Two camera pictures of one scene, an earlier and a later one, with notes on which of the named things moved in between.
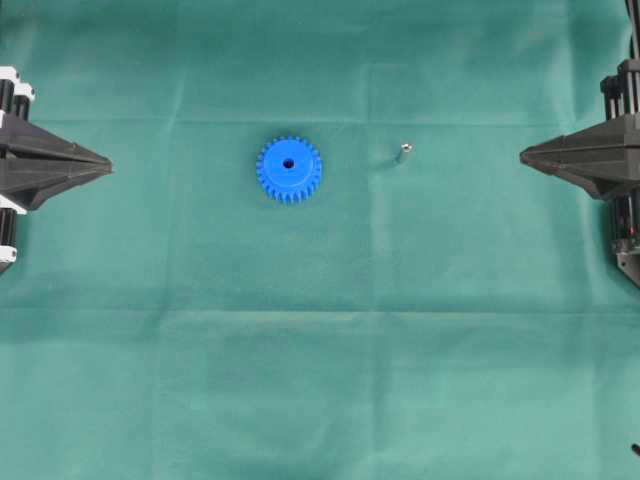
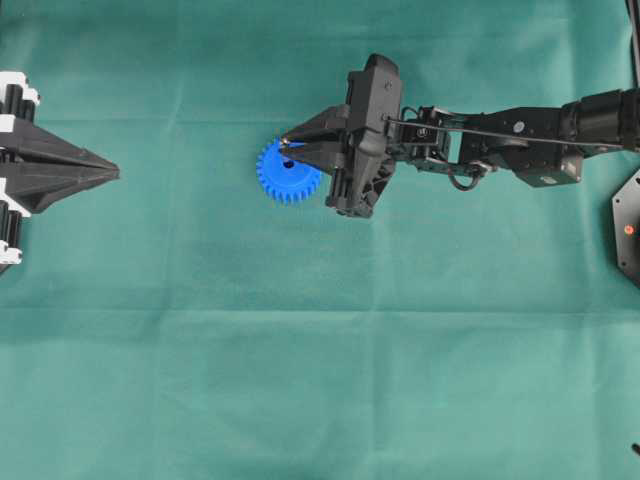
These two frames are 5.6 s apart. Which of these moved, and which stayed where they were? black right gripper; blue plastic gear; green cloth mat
Moved: black right gripper
Stayed: blue plastic gear; green cloth mat
